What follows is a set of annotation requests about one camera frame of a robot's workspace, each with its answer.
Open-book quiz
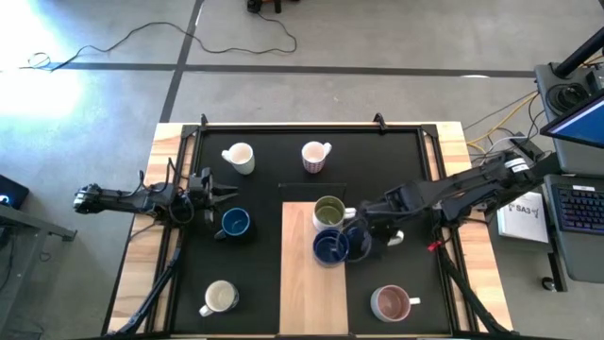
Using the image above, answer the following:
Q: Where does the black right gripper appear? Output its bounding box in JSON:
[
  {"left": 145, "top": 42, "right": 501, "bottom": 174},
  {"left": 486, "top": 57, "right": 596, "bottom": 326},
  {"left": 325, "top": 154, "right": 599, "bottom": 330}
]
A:
[{"left": 356, "top": 200, "right": 408, "bottom": 262}]

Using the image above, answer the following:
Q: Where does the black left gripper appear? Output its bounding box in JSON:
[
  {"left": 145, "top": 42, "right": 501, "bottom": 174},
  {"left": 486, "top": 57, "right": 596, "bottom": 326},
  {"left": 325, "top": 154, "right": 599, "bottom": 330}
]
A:
[{"left": 187, "top": 166, "right": 240, "bottom": 227}]

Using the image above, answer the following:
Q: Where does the dark blue mug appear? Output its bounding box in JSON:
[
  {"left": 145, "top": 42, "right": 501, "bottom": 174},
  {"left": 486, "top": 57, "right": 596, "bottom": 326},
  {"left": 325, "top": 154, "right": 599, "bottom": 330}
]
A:
[{"left": 213, "top": 206, "right": 252, "bottom": 242}]

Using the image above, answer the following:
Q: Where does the white mug green lattice pattern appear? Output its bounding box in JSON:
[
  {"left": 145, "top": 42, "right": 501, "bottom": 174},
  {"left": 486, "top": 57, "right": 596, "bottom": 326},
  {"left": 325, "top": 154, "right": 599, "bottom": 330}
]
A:
[{"left": 220, "top": 141, "right": 257, "bottom": 177}]

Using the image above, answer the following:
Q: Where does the blue floral mug navy inside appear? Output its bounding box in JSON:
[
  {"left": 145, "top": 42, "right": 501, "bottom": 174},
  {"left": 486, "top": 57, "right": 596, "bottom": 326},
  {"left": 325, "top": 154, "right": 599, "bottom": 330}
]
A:
[{"left": 311, "top": 228, "right": 351, "bottom": 269}]

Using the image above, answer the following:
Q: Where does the white mug green inside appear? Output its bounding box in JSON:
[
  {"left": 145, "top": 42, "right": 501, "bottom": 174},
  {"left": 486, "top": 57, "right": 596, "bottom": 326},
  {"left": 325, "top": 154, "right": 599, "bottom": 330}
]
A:
[{"left": 311, "top": 195, "right": 358, "bottom": 233}]

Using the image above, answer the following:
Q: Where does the grey mug pink inside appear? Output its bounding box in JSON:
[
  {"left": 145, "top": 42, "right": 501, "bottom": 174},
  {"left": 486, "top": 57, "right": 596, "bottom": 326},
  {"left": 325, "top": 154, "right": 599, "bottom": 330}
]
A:
[{"left": 369, "top": 283, "right": 422, "bottom": 324}]

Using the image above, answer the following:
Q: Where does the red and white patterned mug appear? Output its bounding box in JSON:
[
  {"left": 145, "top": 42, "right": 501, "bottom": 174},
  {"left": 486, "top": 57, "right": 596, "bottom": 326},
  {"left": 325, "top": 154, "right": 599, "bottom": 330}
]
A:
[{"left": 300, "top": 140, "right": 333, "bottom": 175}]

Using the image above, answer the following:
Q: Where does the cream white mug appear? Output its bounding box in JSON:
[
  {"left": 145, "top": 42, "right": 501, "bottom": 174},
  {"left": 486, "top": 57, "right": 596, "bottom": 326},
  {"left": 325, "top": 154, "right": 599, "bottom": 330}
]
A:
[{"left": 198, "top": 279, "right": 241, "bottom": 318}]

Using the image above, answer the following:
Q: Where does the black table mat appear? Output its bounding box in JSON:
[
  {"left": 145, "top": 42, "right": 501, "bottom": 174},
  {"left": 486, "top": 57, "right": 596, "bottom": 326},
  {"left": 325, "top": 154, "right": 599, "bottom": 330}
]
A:
[{"left": 170, "top": 127, "right": 455, "bottom": 335}]

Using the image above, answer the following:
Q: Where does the light wooden shelf board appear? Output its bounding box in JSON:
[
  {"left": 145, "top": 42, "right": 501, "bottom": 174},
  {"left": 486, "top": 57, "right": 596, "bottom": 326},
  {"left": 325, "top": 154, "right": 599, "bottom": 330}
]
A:
[{"left": 279, "top": 201, "right": 349, "bottom": 336}]

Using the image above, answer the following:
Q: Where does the white printed paper sheet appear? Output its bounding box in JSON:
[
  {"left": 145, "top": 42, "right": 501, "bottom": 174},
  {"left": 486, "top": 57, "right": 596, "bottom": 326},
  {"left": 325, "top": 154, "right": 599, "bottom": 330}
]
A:
[{"left": 495, "top": 190, "right": 551, "bottom": 245}]

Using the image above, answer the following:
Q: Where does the black power strip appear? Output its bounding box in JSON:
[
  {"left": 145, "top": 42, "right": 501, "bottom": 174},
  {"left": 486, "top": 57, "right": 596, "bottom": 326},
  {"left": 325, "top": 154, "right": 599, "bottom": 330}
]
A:
[{"left": 511, "top": 134, "right": 545, "bottom": 162}]

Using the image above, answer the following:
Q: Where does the black floor stand base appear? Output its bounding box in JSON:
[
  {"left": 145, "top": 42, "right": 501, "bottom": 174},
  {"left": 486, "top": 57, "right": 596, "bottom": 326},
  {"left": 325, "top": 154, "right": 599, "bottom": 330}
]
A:
[{"left": 245, "top": 0, "right": 284, "bottom": 14}]

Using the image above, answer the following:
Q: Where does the black keyboard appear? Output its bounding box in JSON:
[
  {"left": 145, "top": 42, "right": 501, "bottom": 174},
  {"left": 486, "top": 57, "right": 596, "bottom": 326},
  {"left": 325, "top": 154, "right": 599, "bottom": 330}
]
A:
[{"left": 549, "top": 182, "right": 604, "bottom": 236}]

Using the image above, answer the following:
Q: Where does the grey equipment cart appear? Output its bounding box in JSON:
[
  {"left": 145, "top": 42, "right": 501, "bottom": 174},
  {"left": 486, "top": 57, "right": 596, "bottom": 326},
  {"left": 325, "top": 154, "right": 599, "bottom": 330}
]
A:
[{"left": 534, "top": 59, "right": 604, "bottom": 177}]

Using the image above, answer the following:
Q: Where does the laptop computer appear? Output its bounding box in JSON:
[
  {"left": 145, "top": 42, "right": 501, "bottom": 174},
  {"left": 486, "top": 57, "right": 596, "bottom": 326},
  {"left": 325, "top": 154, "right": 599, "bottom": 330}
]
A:
[{"left": 542, "top": 173, "right": 604, "bottom": 284}]

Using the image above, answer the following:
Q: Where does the black device with blue light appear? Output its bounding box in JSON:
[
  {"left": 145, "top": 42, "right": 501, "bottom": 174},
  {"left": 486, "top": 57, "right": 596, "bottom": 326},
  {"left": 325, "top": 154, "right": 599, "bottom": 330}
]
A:
[{"left": 0, "top": 173, "right": 30, "bottom": 210}]

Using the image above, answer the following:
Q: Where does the monitor with blue screen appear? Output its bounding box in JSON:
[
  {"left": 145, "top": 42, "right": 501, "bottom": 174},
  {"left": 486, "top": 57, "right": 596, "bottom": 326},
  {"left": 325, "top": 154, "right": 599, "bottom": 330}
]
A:
[{"left": 540, "top": 89, "right": 604, "bottom": 150}]

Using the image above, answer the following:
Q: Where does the black pole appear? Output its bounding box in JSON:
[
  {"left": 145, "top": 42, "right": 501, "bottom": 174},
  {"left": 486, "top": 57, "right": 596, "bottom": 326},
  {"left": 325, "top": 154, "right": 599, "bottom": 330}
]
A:
[{"left": 553, "top": 28, "right": 604, "bottom": 79}]

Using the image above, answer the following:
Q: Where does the long black floor cable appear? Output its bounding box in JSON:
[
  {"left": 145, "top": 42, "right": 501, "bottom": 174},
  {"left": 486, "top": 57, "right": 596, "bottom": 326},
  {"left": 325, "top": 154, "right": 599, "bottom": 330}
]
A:
[{"left": 18, "top": 12, "right": 298, "bottom": 73}]

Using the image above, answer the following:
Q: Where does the yellow floor cable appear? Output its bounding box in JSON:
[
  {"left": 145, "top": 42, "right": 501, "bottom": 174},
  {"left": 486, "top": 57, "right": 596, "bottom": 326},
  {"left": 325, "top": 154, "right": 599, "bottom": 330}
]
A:
[{"left": 466, "top": 92, "right": 540, "bottom": 146}]

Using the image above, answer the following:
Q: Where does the grey metal desk frame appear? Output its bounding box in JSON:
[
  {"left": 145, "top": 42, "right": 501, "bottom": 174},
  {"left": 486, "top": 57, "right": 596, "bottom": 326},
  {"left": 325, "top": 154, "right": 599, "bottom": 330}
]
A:
[{"left": 0, "top": 202, "right": 77, "bottom": 340}]

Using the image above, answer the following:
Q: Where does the small coiled cable ring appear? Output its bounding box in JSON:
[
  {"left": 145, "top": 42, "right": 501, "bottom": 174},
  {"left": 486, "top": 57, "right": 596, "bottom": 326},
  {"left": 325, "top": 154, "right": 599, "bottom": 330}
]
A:
[{"left": 27, "top": 51, "right": 52, "bottom": 69}]

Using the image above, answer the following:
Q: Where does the black coiled cable bundle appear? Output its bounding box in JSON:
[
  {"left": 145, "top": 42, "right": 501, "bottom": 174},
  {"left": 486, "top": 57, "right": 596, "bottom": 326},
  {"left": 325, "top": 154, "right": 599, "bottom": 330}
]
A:
[{"left": 545, "top": 82, "right": 590, "bottom": 113}]

